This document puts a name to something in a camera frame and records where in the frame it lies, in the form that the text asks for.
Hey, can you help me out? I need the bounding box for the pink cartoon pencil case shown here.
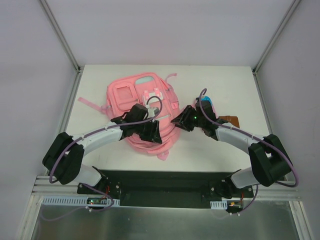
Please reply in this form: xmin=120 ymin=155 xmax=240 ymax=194
xmin=194 ymin=96 xmax=216 ymax=113

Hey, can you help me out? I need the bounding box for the brown leather wallet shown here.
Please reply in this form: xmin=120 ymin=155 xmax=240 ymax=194
xmin=219 ymin=115 xmax=240 ymax=128

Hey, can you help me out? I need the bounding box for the pink student backpack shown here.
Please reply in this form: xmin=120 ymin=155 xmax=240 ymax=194
xmin=78 ymin=72 xmax=181 ymax=161

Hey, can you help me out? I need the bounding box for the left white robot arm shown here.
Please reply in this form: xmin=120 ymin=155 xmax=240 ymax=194
xmin=42 ymin=103 xmax=163 ymax=195

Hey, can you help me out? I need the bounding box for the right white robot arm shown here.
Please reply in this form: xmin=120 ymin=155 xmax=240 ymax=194
xmin=171 ymin=100 xmax=292 ymax=198

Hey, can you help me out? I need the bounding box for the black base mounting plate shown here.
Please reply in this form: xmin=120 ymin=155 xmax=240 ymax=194
xmin=77 ymin=170 xmax=254 ymax=209

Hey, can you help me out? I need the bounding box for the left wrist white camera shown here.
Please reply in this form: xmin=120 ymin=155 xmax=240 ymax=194
xmin=146 ymin=107 xmax=160 ymax=119

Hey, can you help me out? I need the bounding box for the right white cable duct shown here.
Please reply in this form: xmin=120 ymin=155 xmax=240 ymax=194
xmin=210 ymin=200 xmax=228 ymax=210

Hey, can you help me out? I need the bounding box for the white cable duct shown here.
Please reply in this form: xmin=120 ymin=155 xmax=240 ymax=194
xmin=210 ymin=200 xmax=228 ymax=210
xmin=42 ymin=196 xmax=120 ymax=207

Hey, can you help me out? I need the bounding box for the left white cable duct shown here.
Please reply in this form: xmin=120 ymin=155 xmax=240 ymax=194
xmin=42 ymin=196 xmax=120 ymax=207

